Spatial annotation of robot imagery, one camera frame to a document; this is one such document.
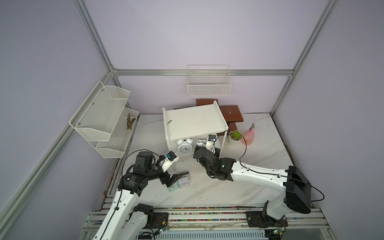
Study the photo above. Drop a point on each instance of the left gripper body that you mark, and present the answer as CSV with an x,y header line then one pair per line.
x,y
156,172

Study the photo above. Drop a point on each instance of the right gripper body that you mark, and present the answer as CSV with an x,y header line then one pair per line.
x,y
210,171

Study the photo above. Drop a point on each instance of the white twin-bell alarm clock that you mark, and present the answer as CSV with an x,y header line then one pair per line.
x,y
201,143
185,146

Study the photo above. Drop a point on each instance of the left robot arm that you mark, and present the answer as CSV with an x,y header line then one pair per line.
x,y
125,220

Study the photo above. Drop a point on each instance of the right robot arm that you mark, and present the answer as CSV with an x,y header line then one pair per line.
x,y
294,188

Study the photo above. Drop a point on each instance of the lavender square alarm clock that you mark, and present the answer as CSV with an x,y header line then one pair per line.
x,y
184,182

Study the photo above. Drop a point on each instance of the white two-tier shelf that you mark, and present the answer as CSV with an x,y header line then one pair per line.
x,y
172,144

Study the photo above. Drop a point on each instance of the mint square clock left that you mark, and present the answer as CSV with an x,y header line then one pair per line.
x,y
173,187

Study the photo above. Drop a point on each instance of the clear grey square clock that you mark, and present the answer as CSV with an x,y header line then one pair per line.
x,y
185,174

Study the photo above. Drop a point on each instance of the small green potted plant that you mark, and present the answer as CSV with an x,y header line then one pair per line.
x,y
235,137

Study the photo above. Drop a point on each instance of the pink spray bottle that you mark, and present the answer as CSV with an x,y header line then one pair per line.
x,y
249,136

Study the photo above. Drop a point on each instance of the brown wooden step stand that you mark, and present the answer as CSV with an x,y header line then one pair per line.
x,y
232,114

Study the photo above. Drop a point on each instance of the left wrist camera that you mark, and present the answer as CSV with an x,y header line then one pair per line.
x,y
169,159

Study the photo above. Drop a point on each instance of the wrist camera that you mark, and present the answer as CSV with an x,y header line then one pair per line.
x,y
169,159
210,143

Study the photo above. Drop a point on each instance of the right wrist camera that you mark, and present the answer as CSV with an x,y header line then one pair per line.
x,y
210,143

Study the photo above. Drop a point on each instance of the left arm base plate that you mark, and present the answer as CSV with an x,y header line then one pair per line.
x,y
157,221

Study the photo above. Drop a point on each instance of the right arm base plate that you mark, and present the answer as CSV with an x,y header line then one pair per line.
x,y
257,219

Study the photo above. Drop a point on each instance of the white mesh two-tier wall rack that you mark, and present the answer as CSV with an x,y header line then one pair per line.
x,y
102,120

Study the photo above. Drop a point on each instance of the white wire wall basket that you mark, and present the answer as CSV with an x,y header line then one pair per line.
x,y
208,85

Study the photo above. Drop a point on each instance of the aluminium frame rail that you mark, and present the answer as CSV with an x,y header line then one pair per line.
x,y
185,72

